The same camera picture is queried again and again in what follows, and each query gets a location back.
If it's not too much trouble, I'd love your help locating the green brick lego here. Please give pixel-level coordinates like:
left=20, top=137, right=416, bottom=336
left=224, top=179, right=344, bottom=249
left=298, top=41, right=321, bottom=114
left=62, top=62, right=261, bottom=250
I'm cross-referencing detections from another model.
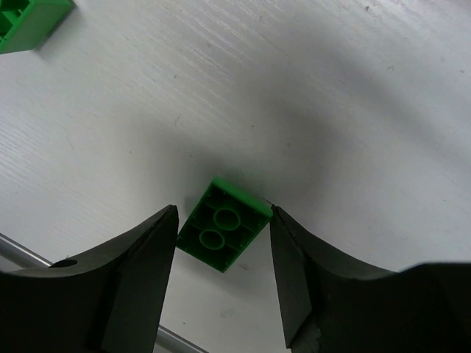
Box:
left=1, top=0, right=74, bottom=54
left=177, top=177, right=273, bottom=273

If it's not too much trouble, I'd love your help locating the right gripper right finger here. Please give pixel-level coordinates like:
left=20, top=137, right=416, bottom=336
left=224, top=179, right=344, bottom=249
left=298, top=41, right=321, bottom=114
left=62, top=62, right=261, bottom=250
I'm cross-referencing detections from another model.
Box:
left=269, top=206, right=470, bottom=352

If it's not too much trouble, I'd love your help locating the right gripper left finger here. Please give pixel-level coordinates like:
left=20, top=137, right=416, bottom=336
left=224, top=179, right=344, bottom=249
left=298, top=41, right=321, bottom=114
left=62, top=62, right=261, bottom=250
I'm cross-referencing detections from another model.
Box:
left=1, top=205, right=179, bottom=352

